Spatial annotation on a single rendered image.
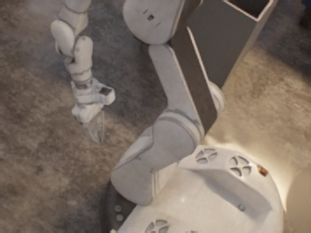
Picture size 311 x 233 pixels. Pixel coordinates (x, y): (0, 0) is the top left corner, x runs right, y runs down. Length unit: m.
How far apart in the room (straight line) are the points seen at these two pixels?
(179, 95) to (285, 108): 1.35
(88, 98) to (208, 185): 0.77
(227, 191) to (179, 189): 0.19
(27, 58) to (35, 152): 0.52
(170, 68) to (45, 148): 1.00
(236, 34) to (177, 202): 0.83
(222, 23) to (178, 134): 0.92
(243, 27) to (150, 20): 1.04
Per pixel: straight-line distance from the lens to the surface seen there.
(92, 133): 1.67
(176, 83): 1.61
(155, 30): 1.47
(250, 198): 2.16
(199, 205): 2.10
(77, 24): 1.40
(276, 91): 2.97
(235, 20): 2.45
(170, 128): 1.68
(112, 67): 2.75
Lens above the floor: 2.10
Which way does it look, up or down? 53 degrees down
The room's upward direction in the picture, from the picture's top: 23 degrees clockwise
